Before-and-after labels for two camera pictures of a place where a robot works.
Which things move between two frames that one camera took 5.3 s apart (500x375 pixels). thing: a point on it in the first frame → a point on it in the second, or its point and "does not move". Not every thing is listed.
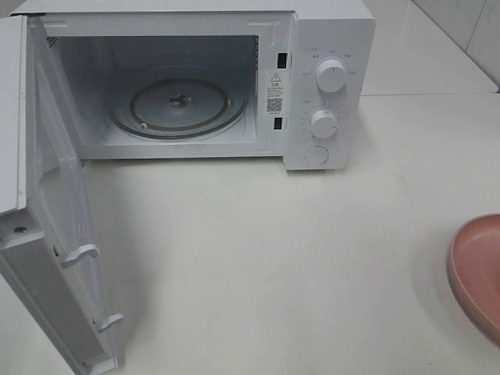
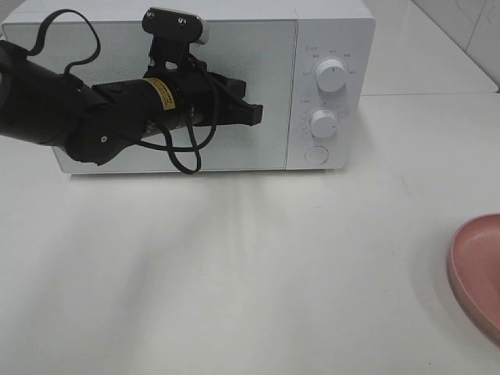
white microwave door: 53,318 → 260,52
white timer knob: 323,124 does not move
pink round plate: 473,262 does not move
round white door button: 317,155 does not move
